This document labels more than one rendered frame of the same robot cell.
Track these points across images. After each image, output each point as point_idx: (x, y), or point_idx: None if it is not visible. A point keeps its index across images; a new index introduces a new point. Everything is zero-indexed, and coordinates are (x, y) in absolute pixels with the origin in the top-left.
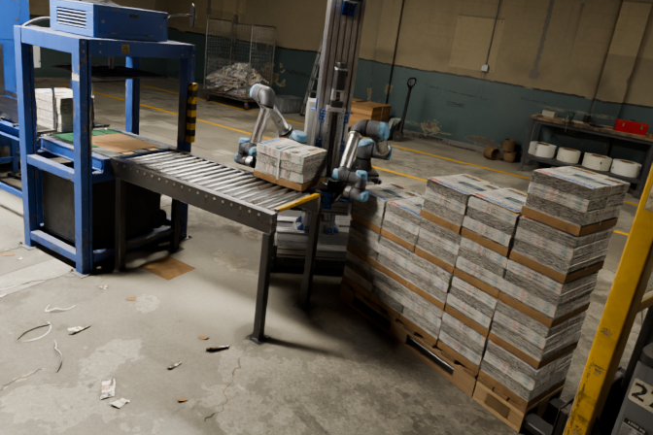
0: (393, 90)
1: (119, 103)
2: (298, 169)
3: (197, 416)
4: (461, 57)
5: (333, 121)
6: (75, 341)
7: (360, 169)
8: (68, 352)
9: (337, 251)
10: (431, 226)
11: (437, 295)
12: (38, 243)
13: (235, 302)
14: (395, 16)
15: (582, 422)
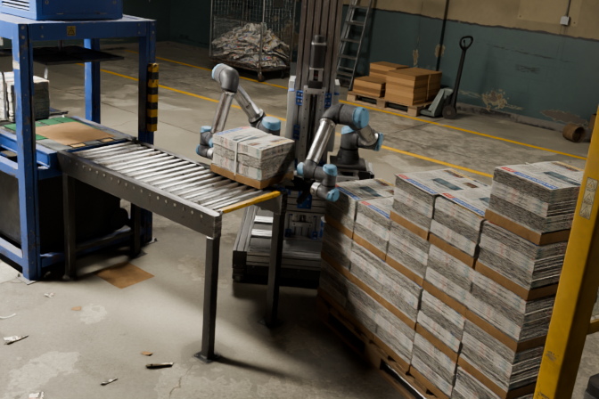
0: (446, 52)
1: (106, 77)
2: (256, 164)
3: None
4: (533, 7)
5: (312, 105)
6: (9, 351)
7: (344, 161)
8: (0, 362)
9: (318, 259)
10: (401, 232)
11: (408, 313)
12: None
13: (191, 315)
14: None
15: None
